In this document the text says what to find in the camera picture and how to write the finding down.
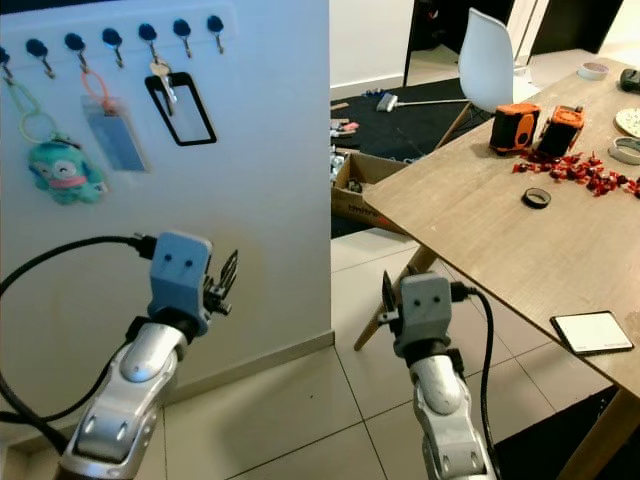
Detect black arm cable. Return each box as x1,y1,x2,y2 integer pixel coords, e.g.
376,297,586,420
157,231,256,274
0,234,161,456
453,282,501,471

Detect teal plush toy keychain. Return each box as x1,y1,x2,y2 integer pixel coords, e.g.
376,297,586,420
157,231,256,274
5,78,98,206

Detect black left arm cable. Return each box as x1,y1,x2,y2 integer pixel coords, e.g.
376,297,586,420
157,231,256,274
0,234,161,456

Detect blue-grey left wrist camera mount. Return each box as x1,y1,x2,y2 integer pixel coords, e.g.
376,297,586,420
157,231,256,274
148,232,213,319

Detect orange and black device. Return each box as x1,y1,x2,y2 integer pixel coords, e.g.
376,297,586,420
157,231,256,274
535,106,585,161
490,102,543,156

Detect patterned round plate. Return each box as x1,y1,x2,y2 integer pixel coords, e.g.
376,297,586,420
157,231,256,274
614,106,640,139

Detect black floor rug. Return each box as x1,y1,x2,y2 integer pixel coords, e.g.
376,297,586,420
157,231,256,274
330,75,511,166

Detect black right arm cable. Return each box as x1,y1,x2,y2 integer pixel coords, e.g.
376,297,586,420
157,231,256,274
453,282,501,471

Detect white hook strip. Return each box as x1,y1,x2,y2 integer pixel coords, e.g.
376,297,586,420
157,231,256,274
0,3,239,61

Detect white screen black phone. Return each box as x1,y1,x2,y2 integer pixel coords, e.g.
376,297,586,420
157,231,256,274
549,310,636,357

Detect brown cardboard box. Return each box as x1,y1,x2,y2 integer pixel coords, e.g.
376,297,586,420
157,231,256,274
330,150,406,238

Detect white shell chair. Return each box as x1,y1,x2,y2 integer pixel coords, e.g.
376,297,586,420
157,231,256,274
435,8,526,151

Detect black tape roll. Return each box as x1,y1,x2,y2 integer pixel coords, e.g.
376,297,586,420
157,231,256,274
521,188,553,210

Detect wooden table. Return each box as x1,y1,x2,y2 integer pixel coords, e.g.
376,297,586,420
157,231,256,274
353,55,640,480

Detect red wrapped candies pile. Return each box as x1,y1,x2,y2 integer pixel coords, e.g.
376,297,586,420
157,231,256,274
512,150,640,198

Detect clear card holder orange loop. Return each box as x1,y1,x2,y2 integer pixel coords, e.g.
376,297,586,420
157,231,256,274
80,66,146,173

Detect black bag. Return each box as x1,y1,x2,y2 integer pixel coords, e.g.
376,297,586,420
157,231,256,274
495,385,621,480

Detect white floor mop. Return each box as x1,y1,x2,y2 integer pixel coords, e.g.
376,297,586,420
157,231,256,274
376,92,466,113

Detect silver keys with black strap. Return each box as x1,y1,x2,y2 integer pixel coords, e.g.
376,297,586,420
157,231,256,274
144,56,218,148

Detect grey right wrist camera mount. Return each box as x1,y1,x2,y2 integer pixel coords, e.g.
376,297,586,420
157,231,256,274
395,272,456,356

